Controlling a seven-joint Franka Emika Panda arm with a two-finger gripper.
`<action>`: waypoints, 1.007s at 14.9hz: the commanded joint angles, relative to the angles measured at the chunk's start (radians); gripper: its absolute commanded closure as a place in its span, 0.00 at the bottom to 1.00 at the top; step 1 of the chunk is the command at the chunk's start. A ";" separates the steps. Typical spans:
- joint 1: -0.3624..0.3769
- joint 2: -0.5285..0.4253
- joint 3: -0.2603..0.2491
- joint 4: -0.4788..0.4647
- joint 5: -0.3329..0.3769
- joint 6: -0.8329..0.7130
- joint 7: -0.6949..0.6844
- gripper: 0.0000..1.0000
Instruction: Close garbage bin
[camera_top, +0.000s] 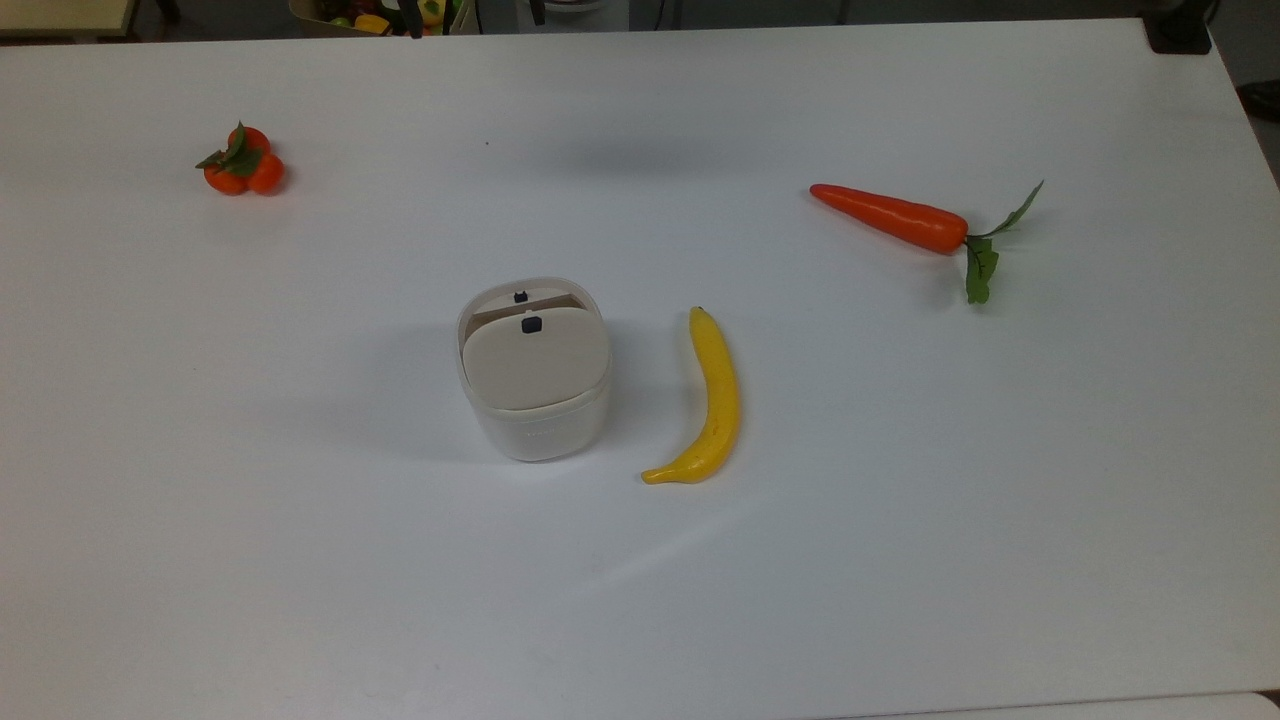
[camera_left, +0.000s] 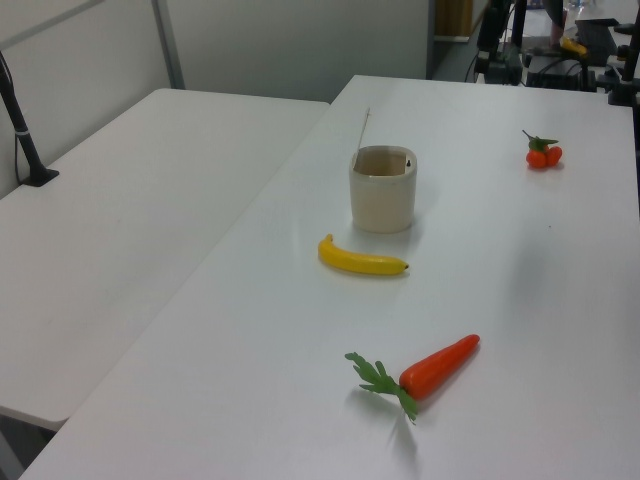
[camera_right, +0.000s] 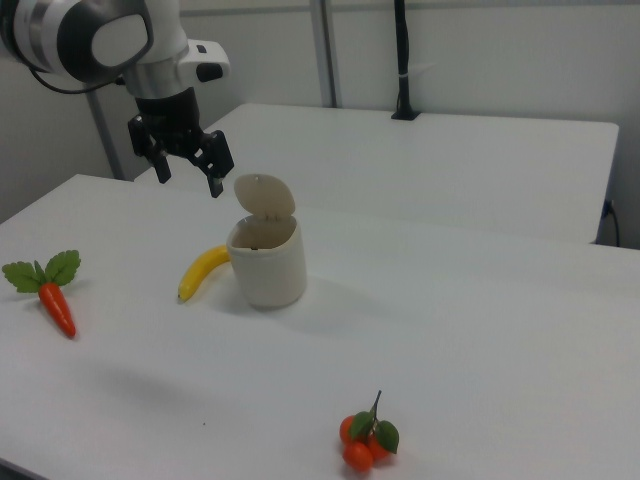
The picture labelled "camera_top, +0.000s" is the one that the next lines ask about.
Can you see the orange toy carrot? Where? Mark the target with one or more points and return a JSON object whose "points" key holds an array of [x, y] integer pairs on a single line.
{"points": [[900, 217]]}

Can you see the wooden side table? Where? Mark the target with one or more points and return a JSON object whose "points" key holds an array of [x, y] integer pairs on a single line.
{"points": [[65, 15]]}

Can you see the beige garbage bin body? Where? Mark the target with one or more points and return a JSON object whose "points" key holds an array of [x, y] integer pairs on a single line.
{"points": [[545, 432]]}

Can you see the box of toy fruit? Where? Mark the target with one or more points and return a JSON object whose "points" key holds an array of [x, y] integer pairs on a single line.
{"points": [[345, 15]]}

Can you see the yellow toy banana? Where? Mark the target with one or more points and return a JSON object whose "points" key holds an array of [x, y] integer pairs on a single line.
{"points": [[718, 400]]}

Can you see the black Franka gripper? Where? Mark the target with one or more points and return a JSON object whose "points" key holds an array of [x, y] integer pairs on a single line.
{"points": [[400, 6]]}

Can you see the beige garbage bin lid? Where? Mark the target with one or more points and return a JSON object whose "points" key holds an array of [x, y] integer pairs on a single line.
{"points": [[535, 360]]}

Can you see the orange toy tangerine cluster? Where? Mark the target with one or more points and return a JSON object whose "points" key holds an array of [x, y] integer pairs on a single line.
{"points": [[245, 165]]}

